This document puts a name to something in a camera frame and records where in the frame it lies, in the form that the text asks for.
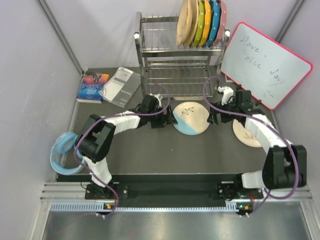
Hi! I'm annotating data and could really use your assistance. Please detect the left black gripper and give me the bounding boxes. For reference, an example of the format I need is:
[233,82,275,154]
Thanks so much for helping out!
[147,103,177,129]

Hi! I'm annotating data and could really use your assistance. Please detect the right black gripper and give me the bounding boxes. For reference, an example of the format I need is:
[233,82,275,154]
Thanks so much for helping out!
[207,97,240,126]

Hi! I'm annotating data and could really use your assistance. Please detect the white blue leaf plate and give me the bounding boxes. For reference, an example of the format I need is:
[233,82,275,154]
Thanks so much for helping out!
[173,101,209,136]

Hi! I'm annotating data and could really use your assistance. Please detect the beige bird plate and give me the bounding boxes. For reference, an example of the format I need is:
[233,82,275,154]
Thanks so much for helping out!
[183,0,199,48]
[176,0,193,47]

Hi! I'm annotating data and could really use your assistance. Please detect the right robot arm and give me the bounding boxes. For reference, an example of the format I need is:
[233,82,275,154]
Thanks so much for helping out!
[207,86,307,199]

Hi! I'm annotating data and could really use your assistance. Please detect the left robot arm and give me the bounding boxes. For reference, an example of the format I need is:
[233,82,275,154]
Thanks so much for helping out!
[75,94,178,199]

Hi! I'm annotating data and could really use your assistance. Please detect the steel two-tier dish rack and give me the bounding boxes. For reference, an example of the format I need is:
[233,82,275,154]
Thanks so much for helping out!
[134,12,231,101]

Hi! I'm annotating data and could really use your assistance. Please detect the cream green plate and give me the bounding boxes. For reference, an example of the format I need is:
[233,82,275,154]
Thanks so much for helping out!
[232,119,262,148]

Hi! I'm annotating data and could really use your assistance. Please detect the grey white booklet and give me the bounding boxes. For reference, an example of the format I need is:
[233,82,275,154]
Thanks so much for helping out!
[99,67,141,108]

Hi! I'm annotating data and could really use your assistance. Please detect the pink framed whiteboard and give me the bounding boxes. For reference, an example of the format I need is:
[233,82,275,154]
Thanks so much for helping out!
[221,22,313,110]

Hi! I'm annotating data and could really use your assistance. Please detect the blue orange paperback book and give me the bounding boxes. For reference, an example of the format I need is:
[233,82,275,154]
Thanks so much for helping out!
[76,71,110,104]

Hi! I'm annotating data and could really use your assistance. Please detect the yellow polka dot plate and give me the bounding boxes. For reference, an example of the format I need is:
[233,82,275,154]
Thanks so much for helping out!
[199,0,212,47]

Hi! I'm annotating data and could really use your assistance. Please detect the light blue headphones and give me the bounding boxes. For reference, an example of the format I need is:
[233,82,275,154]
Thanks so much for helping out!
[49,132,87,176]

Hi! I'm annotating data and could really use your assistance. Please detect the pink polka dot plate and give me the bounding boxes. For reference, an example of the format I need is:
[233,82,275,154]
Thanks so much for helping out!
[212,0,227,46]

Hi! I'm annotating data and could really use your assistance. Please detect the green polka dot plate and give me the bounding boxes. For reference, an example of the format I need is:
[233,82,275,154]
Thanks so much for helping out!
[192,0,205,47]

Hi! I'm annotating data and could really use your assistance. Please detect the blue polka dot plate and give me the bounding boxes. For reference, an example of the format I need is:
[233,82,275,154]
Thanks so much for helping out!
[205,0,221,48]

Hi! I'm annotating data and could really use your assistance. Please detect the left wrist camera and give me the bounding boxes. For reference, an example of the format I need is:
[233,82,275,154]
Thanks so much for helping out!
[152,93,163,108]

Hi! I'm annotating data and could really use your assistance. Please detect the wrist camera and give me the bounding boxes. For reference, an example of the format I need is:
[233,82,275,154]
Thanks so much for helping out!
[217,86,234,106]
[152,93,163,108]

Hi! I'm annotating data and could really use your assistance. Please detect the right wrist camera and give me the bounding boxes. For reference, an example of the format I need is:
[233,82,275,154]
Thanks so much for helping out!
[217,86,234,106]

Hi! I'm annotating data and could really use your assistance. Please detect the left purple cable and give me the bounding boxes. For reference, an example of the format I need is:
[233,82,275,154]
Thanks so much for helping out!
[74,83,171,218]

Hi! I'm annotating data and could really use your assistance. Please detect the purple cable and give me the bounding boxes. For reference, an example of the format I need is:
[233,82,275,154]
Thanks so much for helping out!
[74,83,171,218]
[202,76,301,217]

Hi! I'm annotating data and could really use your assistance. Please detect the grey slotted cable duct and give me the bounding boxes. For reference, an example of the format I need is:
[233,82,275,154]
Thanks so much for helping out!
[50,201,250,213]

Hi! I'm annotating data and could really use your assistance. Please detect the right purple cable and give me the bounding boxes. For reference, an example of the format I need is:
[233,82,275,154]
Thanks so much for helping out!
[202,76,301,217]

